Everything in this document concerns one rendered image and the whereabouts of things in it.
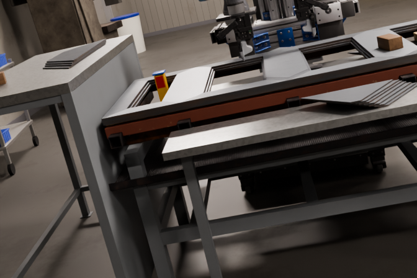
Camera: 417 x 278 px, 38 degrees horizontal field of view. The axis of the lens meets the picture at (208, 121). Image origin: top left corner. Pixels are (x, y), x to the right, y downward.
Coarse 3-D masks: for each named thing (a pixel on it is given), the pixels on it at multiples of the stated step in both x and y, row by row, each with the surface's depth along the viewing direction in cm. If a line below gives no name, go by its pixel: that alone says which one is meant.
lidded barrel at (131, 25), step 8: (120, 16) 1094; (128, 16) 1062; (136, 16) 1074; (128, 24) 1067; (136, 24) 1074; (120, 32) 1072; (128, 32) 1070; (136, 32) 1076; (136, 40) 1079; (136, 48) 1082; (144, 48) 1095
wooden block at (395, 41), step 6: (378, 36) 254; (384, 36) 251; (390, 36) 248; (396, 36) 246; (378, 42) 254; (384, 42) 248; (390, 42) 244; (396, 42) 244; (402, 42) 244; (384, 48) 249; (390, 48) 244; (396, 48) 245
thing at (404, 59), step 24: (312, 48) 296; (360, 48) 270; (216, 72) 302; (264, 72) 266; (336, 72) 234; (360, 72) 234; (144, 96) 285; (216, 96) 240; (240, 96) 240; (120, 120) 246
